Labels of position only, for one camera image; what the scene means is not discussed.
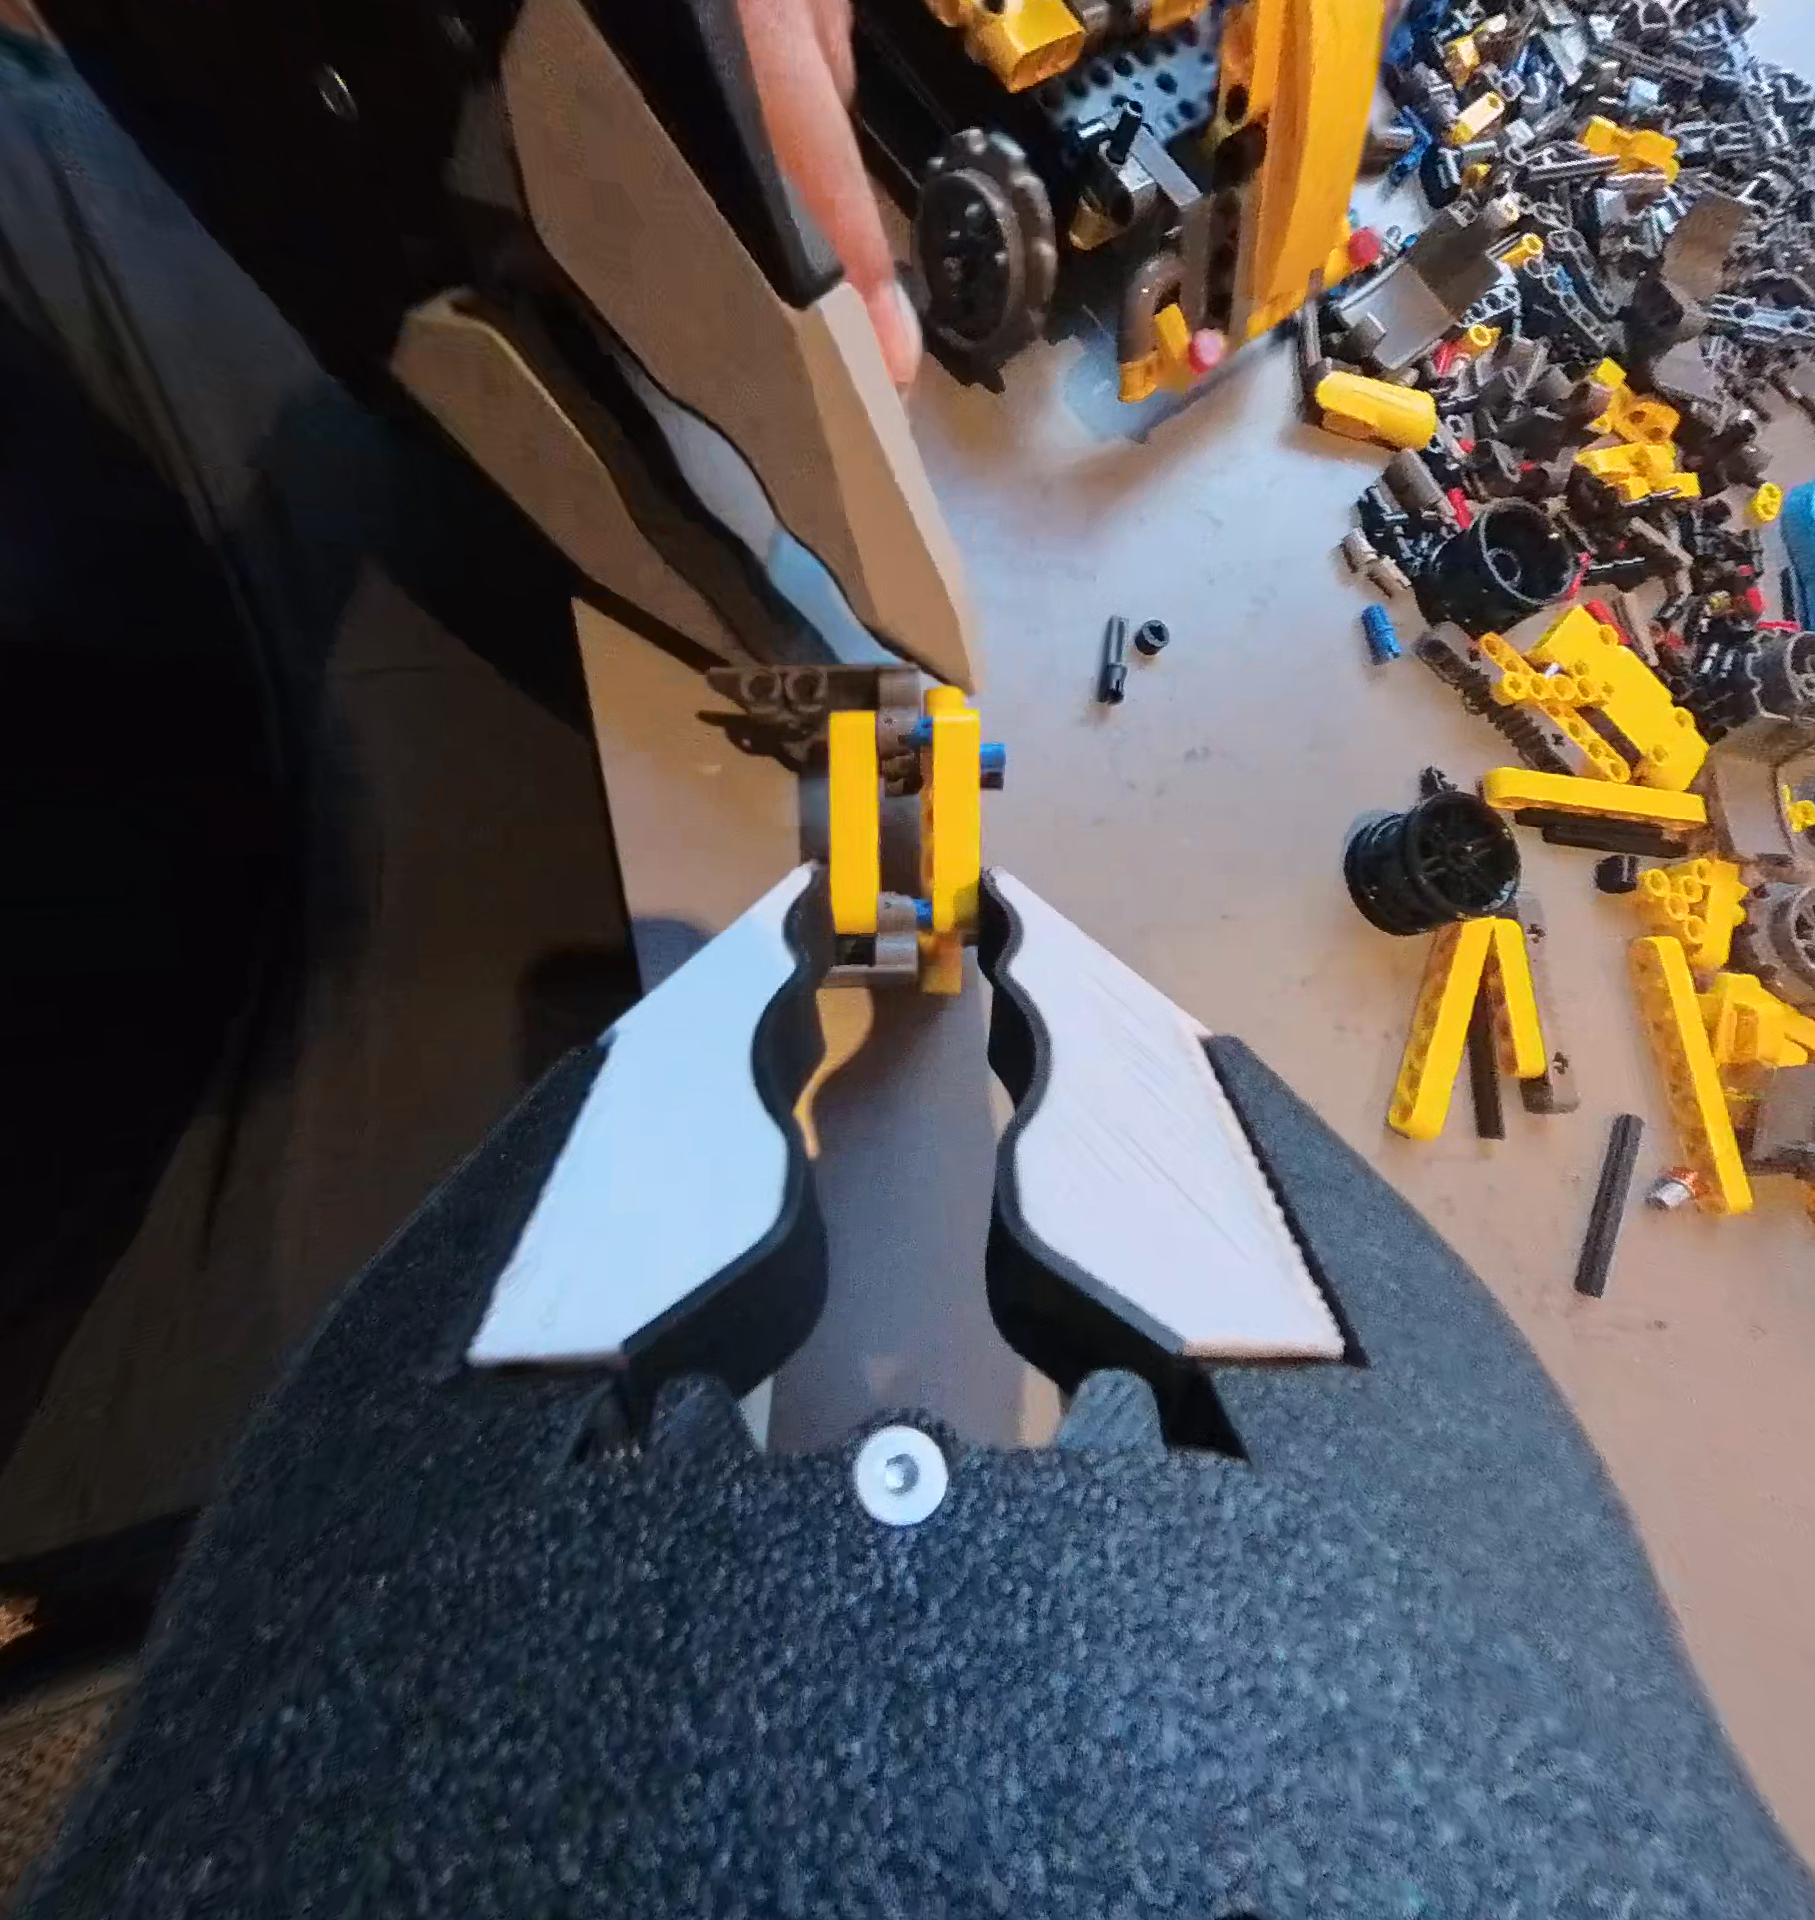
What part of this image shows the black liftarm beam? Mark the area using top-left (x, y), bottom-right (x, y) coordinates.
top-left (1466, 974), bottom-right (1509, 1141)

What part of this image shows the yellow curved panel brick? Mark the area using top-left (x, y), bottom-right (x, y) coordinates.
top-left (1309, 365), bottom-right (1443, 453)

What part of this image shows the tan woven fabric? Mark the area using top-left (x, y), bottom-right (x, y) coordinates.
top-left (0, 1590), bottom-right (122, 1920)

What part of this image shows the black axle rod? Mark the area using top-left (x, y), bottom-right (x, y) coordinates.
top-left (1575, 1112), bottom-right (1648, 1300)

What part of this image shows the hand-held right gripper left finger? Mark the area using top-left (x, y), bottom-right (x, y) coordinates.
top-left (465, 862), bottom-right (835, 1409)

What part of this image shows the long yellow holed beam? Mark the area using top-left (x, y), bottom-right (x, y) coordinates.
top-left (1627, 933), bottom-right (1758, 1218)

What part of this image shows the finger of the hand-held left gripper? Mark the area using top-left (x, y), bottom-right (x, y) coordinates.
top-left (386, 289), bottom-right (796, 669)
top-left (501, 0), bottom-right (980, 694)

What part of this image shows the short yellow liftarm beam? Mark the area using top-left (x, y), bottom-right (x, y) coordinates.
top-left (1485, 918), bottom-right (1551, 1083)

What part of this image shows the person's left hand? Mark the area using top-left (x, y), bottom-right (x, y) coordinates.
top-left (733, 0), bottom-right (929, 394)

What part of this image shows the yellow toy vehicle model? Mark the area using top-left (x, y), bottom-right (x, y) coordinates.
top-left (847, 0), bottom-right (1396, 443)

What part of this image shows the pile of loose building bricks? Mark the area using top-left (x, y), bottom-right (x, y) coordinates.
top-left (1296, 0), bottom-right (1815, 1232)

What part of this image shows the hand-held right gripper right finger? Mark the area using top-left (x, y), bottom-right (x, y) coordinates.
top-left (976, 864), bottom-right (1350, 1402)

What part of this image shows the black wheel hub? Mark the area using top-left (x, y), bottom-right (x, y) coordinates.
top-left (1343, 790), bottom-right (1524, 937)
top-left (1423, 502), bottom-right (1584, 634)

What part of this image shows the small yellow grey brick assembly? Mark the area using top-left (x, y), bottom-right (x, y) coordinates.
top-left (704, 660), bottom-right (1015, 999)

